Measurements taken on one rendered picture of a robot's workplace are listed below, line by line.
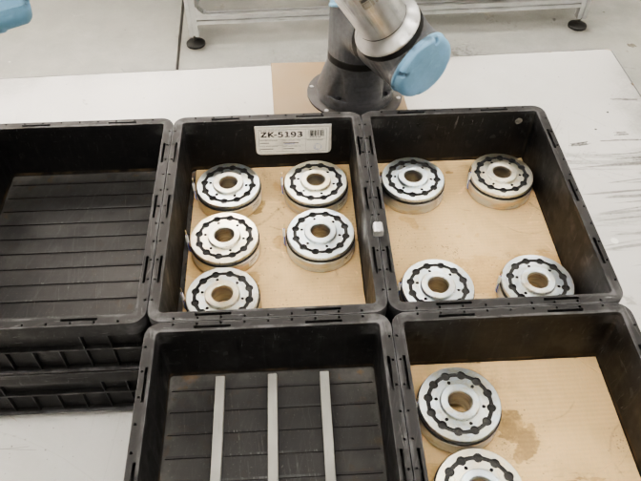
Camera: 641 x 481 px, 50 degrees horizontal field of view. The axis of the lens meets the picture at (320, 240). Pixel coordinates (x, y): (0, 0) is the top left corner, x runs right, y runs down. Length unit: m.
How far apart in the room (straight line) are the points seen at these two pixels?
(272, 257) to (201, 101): 0.60
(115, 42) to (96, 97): 1.55
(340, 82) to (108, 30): 2.04
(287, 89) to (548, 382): 0.78
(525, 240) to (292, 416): 0.46
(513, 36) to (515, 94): 1.58
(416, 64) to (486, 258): 0.33
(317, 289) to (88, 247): 0.36
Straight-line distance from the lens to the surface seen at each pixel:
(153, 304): 0.88
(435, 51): 1.17
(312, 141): 1.14
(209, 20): 2.99
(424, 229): 1.08
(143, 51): 3.07
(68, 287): 1.07
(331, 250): 1.01
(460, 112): 1.15
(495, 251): 1.07
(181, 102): 1.56
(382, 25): 1.11
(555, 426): 0.93
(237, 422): 0.89
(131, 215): 1.14
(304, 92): 1.40
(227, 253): 1.01
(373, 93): 1.33
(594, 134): 1.55
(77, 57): 3.11
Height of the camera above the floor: 1.62
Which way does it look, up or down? 48 degrees down
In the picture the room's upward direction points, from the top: straight up
